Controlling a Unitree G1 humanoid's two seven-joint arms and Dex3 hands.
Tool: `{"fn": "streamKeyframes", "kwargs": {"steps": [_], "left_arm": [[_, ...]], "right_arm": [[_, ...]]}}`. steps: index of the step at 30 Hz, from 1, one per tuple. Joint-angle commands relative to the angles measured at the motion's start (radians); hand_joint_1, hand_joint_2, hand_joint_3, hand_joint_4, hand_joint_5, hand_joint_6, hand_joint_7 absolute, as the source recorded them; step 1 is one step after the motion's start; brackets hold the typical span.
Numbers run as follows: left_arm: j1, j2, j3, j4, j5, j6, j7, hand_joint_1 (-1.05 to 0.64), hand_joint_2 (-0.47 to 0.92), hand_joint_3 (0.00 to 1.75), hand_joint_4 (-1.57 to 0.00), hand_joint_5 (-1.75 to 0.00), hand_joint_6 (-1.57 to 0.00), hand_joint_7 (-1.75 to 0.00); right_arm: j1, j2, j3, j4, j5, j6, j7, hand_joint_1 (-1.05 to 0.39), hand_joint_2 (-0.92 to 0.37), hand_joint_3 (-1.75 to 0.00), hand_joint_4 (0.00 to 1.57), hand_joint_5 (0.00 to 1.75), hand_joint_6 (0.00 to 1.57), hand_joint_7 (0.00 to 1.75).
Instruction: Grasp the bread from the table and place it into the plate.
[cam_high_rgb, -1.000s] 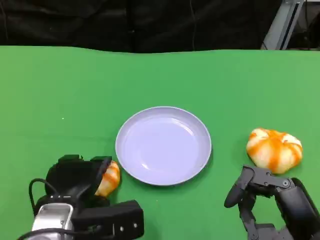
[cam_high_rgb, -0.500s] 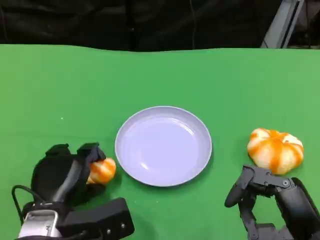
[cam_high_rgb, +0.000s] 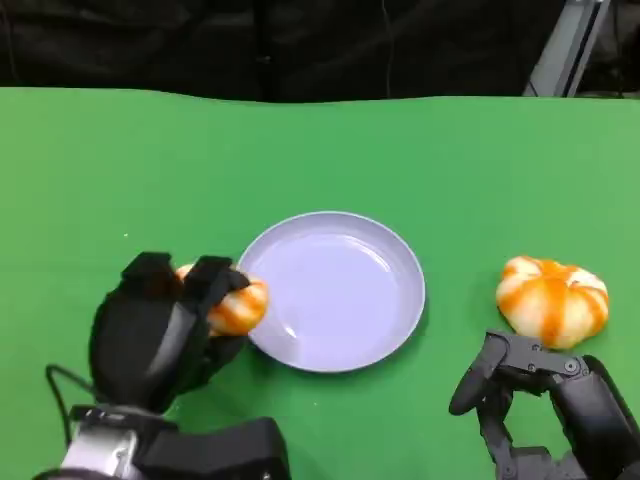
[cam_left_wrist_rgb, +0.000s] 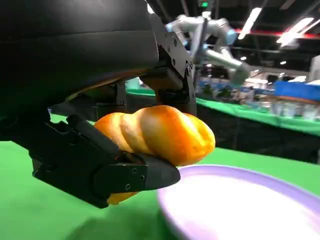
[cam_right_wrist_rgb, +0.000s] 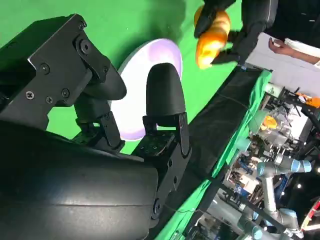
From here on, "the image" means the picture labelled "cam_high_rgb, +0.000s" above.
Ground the black backdrop curtain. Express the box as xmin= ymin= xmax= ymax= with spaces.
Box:
xmin=0 ymin=0 xmax=640 ymax=104

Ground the lilac plate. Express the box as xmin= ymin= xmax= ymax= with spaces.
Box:
xmin=237 ymin=210 xmax=427 ymax=374

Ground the orange and white bread roll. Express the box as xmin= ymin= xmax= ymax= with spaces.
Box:
xmin=495 ymin=255 xmax=610 ymax=350
xmin=175 ymin=263 xmax=270 ymax=338

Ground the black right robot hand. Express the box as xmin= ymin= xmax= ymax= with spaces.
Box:
xmin=448 ymin=328 xmax=640 ymax=480

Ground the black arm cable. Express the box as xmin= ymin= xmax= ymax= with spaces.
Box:
xmin=45 ymin=363 xmax=97 ymax=446

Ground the green table cloth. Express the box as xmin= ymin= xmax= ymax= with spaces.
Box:
xmin=0 ymin=87 xmax=640 ymax=480

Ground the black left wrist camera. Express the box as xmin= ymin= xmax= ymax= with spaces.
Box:
xmin=133 ymin=416 xmax=293 ymax=480

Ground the grey metal frame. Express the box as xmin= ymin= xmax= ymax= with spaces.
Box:
xmin=522 ymin=0 xmax=614 ymax=98

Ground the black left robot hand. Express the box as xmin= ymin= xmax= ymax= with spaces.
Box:
xmin=88 ymin=251 xmax=251 ymax=415

